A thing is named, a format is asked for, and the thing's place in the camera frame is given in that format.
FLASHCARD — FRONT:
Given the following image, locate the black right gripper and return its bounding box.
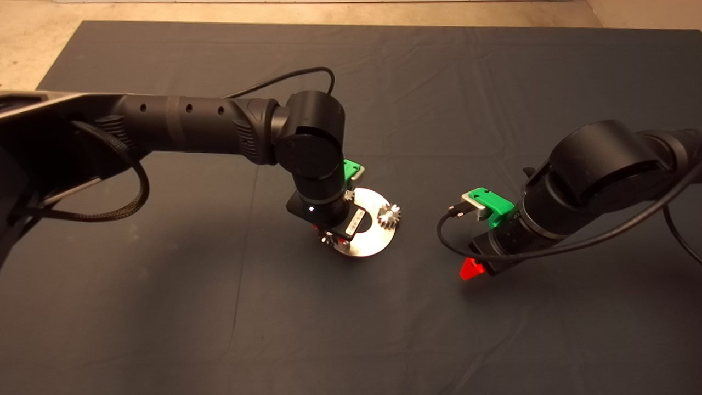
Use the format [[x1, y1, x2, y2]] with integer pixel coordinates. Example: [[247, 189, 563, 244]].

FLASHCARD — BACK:
[[459, 227, 528, 281]]

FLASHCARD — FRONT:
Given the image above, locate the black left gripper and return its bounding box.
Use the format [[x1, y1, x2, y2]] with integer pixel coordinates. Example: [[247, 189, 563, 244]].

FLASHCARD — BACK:
[[285, 191, 373, 244]]

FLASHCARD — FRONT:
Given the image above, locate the dark steel spur gear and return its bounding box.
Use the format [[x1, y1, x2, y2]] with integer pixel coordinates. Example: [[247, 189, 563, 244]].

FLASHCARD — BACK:
[[377, 204, 402, 230]]

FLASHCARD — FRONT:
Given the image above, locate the round metal carrier plate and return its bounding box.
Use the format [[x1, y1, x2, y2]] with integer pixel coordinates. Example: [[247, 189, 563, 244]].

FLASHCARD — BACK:
[[332, 188, 397, 258]]

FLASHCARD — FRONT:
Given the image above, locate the dark grey table cloth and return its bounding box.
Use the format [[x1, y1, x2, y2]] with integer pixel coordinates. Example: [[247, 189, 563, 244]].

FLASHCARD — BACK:
[[0, 21, 702, 395]]

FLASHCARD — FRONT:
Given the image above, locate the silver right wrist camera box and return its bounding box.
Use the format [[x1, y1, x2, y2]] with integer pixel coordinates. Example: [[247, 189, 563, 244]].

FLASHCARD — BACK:
[[461, 192, 492, 222]]

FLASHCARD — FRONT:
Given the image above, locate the green right camera mount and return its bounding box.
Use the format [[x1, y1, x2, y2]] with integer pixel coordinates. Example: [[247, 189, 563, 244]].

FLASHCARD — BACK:
[[471, 187, 516, 229]]

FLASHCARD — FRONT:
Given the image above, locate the black left camera cable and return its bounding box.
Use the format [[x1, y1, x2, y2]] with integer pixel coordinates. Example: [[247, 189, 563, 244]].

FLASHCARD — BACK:
[[224, 66, 337, 100]]

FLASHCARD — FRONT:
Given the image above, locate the black braided cable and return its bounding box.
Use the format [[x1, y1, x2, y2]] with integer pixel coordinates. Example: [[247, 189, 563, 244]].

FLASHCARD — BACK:
[[22, 121, 151, 223]]

